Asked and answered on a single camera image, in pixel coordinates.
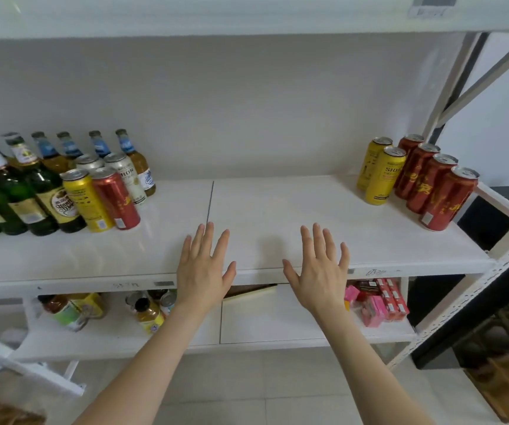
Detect flat yellow carton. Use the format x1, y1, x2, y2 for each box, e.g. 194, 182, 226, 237
223, 283, 278, 300

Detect row of pink boxes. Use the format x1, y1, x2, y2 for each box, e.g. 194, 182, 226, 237
354, 278, 410, 328

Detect person's right hand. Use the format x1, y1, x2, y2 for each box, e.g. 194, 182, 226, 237
282, 223, 351, 316

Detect white metal bracket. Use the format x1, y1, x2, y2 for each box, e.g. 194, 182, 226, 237
0, 326, 88, 398

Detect white metal shelf rack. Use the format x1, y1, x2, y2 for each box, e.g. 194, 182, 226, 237
0, 0, 509, 398

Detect bottle with green label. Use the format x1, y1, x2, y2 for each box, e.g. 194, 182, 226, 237
38, 295, 90, 333

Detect person's right forearm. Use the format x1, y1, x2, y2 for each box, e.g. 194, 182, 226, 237
313, 312, 437, 425

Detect amber bottle with blue label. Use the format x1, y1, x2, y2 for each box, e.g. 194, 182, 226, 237
115, 128, 157, 197
31, 131, 71, 175
56, 131, 85, 166
88, 130, 113, 159

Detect person's left forearm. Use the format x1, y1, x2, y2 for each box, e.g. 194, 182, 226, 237
72, 304, 221, 425

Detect wooden rack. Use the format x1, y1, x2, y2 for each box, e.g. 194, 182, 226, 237
460, 305, 509, 424

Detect shelf price tag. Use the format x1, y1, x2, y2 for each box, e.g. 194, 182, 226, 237
407, 0, 455, 19

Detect red drink can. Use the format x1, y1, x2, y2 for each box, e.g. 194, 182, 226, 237
406, 153, 459, 215
394, 134, 425, 187
89, 167, 141, 231
419, 166, 480, 232
395, 143, 441, 200

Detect white drink can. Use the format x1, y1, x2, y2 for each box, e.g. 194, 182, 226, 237
104, 152, 147, 207
75, 154, 106, 173

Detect brown wooden crate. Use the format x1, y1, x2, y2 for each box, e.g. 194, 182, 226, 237
0, 396, 48, 425

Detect black cabinet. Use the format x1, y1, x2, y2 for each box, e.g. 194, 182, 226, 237
407, 186, 509, 371

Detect amber bottle with yellow label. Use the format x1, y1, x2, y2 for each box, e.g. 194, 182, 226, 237
132, 296, 167, 335

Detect yellow drink can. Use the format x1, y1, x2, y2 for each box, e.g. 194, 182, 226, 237
364, 146, 407, 206
356, 136, 393, 192
60, 168, 116, 233

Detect person's left hand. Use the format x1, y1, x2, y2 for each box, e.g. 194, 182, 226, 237
177, 222, 237, 311

